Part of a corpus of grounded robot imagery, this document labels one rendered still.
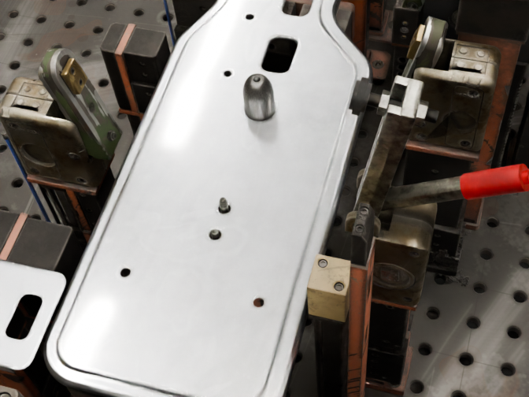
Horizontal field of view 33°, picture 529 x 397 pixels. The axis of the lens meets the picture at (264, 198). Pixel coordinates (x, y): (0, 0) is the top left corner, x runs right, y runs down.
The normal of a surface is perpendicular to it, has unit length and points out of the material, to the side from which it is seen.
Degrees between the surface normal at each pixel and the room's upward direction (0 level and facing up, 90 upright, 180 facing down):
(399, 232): 0
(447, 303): 0
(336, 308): 90
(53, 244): 0
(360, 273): 90
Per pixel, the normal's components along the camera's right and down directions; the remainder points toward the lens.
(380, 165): -0.27, 0.82
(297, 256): -0.07, -0.55
